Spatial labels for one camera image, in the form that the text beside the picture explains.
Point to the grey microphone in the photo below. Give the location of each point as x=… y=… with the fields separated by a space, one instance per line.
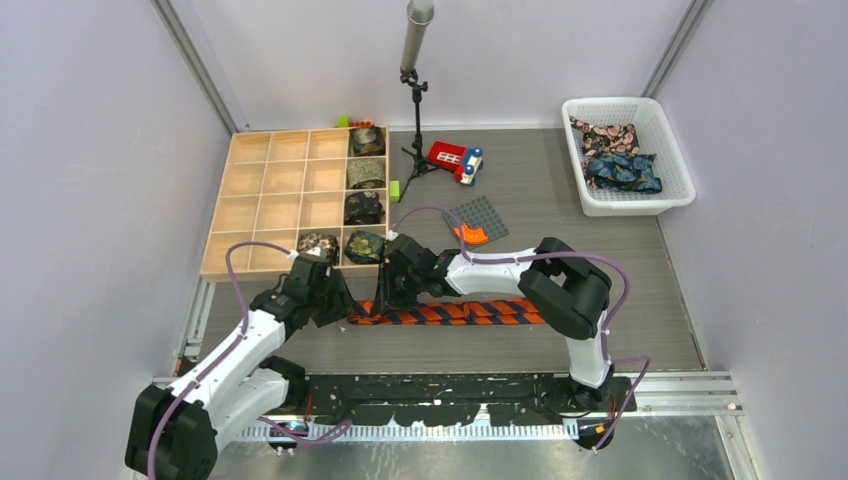
x=419 y=14

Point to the wooden compartment tray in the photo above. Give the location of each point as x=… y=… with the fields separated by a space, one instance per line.
x=275 y=186

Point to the green and red small toys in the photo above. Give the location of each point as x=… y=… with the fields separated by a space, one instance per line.
x=346 y=122

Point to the rolled blue gold flower tie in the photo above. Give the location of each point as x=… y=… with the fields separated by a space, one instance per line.
x=364 y=247

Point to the rolled black gold tie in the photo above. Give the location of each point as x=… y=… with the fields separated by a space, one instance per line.
x=363 y=208

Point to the orange curved block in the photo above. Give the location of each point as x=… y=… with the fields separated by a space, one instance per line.
x=471 y=236

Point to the green block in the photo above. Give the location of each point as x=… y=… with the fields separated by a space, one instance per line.
x=394 y=191

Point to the pink floral dark tie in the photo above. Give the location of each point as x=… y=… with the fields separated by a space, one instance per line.
x=598 y=140

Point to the rolled beige floral tie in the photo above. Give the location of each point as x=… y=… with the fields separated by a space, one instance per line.
x=326 y=242

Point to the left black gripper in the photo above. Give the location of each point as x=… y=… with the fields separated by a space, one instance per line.
x=342 y=303

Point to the white plastic basket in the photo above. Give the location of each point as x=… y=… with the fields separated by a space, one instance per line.
x=655 y=137

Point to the orange navy striped tie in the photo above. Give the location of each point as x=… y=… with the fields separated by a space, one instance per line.
x=486 y=313

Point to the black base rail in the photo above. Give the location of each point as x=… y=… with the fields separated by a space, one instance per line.
x=441 y=400

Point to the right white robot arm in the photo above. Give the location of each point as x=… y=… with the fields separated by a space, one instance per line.
x=566 y=288

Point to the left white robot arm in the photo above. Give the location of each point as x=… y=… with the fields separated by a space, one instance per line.
x=178 y=431

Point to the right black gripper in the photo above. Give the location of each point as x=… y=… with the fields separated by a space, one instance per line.
x=386 y=294

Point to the red toy block car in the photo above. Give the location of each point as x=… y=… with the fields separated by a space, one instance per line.
x=462 y=162

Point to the black tripod stand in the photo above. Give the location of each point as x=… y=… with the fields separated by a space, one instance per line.
x=421 y=166

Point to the blue patterned tie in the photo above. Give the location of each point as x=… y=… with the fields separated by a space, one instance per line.
x=619 y=172

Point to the rolled olive patterned tie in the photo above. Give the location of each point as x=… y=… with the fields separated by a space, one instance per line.
x=366 y=173

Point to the rolled dark tie top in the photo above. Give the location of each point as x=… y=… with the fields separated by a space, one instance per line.
x=367 y=141

